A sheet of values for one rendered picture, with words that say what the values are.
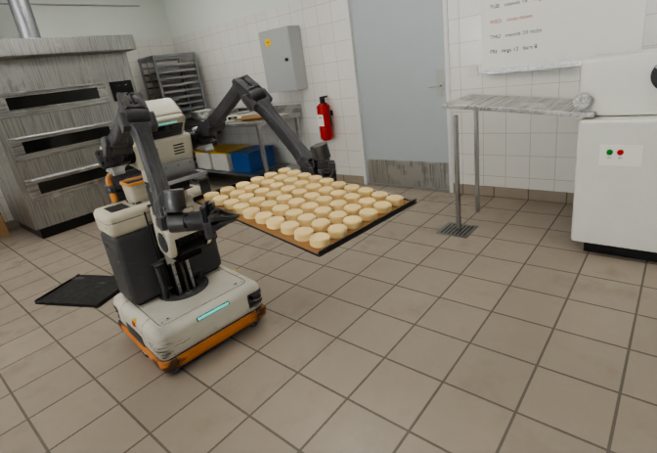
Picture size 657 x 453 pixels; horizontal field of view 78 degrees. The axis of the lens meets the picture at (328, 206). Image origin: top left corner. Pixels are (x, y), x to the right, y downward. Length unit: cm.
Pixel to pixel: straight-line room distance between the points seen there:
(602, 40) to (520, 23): 60
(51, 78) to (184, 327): 377
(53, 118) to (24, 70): 51
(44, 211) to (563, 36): 522
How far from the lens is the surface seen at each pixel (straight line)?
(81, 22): 670
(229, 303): 228
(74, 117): 542
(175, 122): 198
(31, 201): 532
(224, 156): 553
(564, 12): 376
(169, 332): 218
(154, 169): 138
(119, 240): 229
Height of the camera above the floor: 135
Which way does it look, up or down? 19 degrees down
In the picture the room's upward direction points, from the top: 8 degrees counter-clockwise
